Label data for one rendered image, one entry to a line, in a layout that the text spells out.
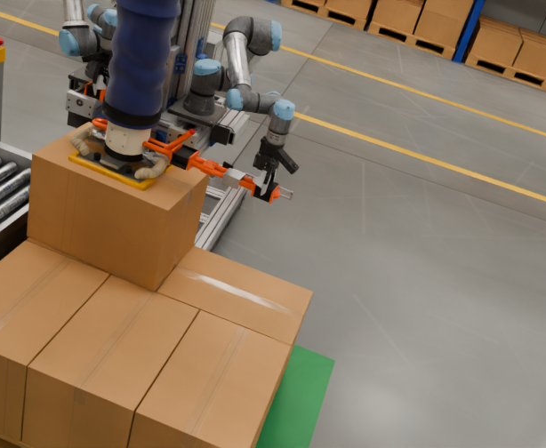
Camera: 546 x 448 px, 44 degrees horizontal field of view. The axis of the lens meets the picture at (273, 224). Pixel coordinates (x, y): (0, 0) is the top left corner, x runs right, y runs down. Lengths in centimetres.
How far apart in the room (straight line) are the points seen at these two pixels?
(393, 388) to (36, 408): 181
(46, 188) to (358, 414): 177
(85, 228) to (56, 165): 27
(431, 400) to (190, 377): 154
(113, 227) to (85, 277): 25
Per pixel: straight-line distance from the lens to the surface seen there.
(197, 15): 322
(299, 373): 342
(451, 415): 361
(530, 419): 387
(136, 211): 262
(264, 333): 273
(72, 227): 283
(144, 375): 245
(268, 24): 278
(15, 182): 336
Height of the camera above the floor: 231
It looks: 31 degrees down
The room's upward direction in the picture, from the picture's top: 17 degrees clockwise
